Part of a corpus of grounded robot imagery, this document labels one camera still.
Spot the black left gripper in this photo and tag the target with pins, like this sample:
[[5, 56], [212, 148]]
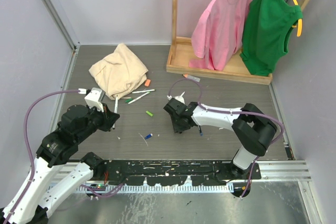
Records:
[[108, 116]]

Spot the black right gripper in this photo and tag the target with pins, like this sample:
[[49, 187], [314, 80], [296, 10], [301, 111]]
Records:
[[178, 128]]

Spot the blue transparent gel pen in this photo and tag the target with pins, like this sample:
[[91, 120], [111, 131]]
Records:
[[200, 130]]

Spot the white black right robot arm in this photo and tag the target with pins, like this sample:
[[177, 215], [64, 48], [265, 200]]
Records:
[[254, 130]]

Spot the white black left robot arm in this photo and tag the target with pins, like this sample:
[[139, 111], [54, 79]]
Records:
[[35, 202]]

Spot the small blue pen cap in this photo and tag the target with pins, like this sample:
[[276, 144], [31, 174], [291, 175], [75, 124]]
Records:
[[148, 136]]

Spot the white marker dark green end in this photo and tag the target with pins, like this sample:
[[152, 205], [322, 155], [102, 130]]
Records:
[[143, 91]]

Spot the grey highlighter orange tip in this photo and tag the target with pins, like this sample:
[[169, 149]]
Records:
[[190, 77]]

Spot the orange highlighter cap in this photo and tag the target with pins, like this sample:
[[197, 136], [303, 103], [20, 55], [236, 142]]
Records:
[[147, 82]]

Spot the beige cloth bag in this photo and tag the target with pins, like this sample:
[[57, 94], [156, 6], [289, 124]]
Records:
[[119, 73]]

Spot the wooden clothes rack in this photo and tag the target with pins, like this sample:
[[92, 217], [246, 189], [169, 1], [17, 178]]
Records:
[[181, 52]]

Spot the pink t-shirt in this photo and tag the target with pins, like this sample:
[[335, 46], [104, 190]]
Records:
[[218, 33]]

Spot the green tank top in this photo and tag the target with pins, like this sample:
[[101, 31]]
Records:
[[261, 56]]

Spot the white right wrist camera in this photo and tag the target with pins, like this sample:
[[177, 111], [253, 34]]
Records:
[[179, 98]]

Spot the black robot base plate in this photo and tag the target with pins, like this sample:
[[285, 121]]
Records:
[[171, 172]]

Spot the aluminium frame rail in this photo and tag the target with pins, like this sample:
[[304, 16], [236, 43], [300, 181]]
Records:
[[61, 20]]

